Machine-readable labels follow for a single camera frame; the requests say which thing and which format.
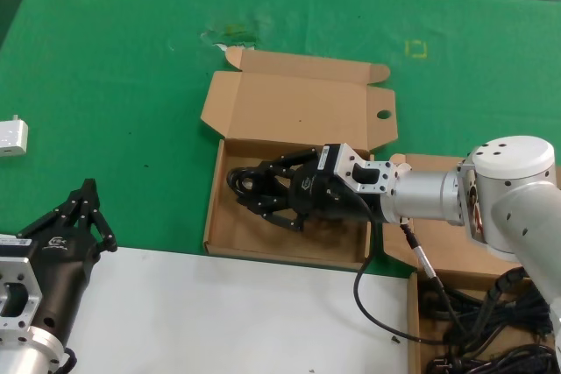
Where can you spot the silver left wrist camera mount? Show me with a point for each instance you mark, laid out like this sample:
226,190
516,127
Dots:
17,269

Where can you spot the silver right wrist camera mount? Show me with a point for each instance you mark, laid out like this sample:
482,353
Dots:
346,164

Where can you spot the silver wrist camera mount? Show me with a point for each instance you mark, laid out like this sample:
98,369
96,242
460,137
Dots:
346,164
17,269

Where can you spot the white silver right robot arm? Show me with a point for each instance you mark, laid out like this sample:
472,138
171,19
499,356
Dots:
513,159

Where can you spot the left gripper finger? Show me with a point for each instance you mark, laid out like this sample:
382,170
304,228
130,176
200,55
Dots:
61,214
100,225

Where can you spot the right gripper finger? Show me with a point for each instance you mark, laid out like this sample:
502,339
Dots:
276,214
289,164

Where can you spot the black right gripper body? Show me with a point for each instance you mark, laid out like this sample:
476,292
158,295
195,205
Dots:
315,199

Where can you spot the open cardboard box with hole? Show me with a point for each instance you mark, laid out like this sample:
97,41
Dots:
298,98

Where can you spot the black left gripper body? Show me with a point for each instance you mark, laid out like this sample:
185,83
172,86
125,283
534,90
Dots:
66,269

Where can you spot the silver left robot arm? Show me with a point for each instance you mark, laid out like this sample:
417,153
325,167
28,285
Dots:
30,352

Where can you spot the green table cloth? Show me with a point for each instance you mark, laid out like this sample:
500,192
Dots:
109,63

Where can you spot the white USB charger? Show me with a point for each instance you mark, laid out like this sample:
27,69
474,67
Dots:
11,137

